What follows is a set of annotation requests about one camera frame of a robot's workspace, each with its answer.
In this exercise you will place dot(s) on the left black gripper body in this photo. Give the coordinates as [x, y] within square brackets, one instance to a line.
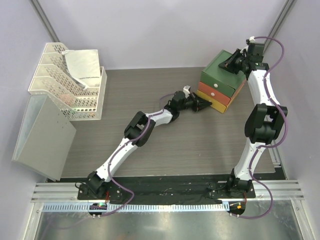
[190, 102]

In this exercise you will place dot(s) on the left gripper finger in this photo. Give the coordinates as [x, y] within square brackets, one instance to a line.
[202, 102]
[202, 106]

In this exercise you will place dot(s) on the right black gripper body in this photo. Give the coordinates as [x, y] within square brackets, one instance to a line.
[241, 59]

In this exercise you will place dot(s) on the green top drawer box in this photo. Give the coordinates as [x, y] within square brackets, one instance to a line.
[219, 79]

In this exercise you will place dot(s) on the yellow bottom drawer box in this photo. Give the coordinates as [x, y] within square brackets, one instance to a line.
[214, 103]

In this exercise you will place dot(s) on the red drawer box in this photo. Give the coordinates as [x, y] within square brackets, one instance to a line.
[218, 96]

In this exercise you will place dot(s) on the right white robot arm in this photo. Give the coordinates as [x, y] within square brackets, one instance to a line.
[263, 125]

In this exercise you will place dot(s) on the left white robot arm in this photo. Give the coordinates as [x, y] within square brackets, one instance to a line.
[136, 134]

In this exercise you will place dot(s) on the white paper booklet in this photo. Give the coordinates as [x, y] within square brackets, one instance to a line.
[83, 67]

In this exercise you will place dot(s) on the white mesh file organizer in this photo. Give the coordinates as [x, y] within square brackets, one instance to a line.
[50, 78]

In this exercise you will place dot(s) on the grey metal bookend box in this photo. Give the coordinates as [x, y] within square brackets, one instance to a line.
[45, 138]

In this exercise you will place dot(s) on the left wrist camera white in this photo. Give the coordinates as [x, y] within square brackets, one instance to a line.
[187, 90]

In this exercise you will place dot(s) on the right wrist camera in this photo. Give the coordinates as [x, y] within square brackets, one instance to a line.
[255, 48]

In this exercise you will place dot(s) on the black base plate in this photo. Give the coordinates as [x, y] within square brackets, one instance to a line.
[180, 189]

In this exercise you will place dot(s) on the white slotted cable duct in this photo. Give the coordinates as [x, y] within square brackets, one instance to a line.
[95, 207]

